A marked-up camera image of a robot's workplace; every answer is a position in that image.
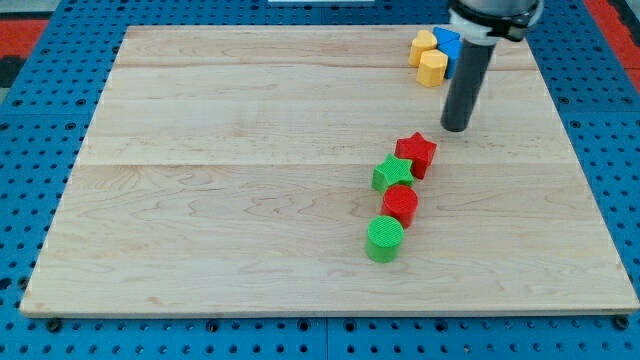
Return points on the green star block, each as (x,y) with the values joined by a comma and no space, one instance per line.
(392,171)

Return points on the red star block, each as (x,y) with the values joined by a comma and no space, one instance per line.
(419,150)

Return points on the red cylinder block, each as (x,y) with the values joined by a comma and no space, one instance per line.
(400,202)

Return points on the green cylinder block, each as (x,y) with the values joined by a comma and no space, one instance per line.
(384,238)

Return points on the light wooden board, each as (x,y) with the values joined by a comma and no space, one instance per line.
(226,172)

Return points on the yellow hexagon block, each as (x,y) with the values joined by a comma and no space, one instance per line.
(432,68)

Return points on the yellow heart block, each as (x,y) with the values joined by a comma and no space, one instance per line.
(425,40)

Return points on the blue cube block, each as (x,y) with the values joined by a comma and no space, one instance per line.
(452,50)

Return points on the blue triangle block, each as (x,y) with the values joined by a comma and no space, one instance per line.
(445,36)

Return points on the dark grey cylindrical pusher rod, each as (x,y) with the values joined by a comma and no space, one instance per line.
(471,67)

